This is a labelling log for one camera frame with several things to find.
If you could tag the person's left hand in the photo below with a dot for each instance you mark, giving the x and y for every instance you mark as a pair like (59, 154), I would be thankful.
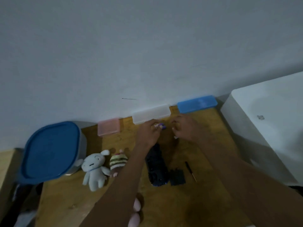
(146, 135)

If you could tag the person's right hand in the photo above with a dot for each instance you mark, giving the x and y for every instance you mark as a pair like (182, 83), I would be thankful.
(187, 128)

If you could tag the translucent white plastic case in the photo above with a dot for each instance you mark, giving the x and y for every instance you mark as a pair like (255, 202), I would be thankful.
(151, 113)

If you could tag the blue plastic case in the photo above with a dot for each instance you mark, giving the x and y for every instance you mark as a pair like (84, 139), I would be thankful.
(197, 104)

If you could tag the blue toy car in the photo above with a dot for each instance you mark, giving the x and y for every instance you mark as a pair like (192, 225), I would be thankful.
(157, 167)

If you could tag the brown striped plush pig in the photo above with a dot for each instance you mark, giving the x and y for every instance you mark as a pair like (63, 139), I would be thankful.
(118, 161)

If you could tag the small pink plastic case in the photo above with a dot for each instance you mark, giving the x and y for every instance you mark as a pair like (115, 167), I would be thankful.
(109, 127)

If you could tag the small black screwdriver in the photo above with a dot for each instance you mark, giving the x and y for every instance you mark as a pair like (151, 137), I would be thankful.
(189, 169)

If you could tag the black battery cover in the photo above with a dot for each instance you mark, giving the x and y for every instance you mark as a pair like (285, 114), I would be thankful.
(177, 177)

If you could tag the white plush dog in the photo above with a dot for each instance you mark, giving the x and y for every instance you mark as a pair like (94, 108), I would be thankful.
(94, 172)

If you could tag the pink flower plush panda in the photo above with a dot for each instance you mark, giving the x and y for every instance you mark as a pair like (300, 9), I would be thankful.
(135, 219)

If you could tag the blue lidded plastic container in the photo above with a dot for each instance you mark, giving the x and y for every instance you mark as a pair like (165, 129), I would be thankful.
(49, 151)

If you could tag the person's left forearm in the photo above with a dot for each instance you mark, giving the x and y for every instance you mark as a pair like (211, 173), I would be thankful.
(118, 191)

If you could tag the person's right forearm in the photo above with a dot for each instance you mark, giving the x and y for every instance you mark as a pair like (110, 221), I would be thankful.
(248, 186)

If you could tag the white cabinet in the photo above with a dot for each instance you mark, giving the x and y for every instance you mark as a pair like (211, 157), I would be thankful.
(267, 130)

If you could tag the light wooden side table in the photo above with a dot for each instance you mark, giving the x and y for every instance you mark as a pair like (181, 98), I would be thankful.
(8, 167)

